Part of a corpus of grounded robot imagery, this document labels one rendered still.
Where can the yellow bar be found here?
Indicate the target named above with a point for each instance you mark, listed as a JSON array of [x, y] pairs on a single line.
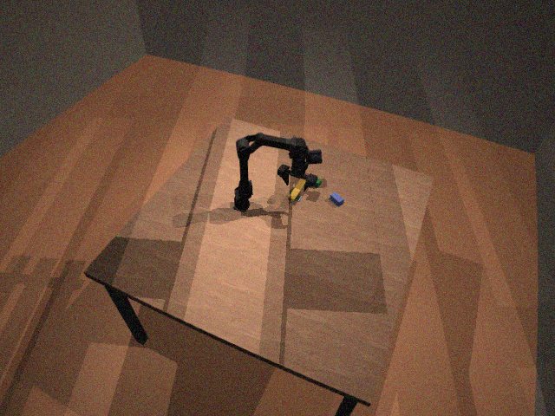
[[299, 187]]

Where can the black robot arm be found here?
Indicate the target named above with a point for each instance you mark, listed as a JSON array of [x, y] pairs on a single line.
[[298, 151]]

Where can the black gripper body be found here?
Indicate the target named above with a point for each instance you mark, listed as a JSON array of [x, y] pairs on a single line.
[[297, 172]]

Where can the blue block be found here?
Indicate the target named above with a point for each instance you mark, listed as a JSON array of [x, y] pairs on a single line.
[[335, 198]]

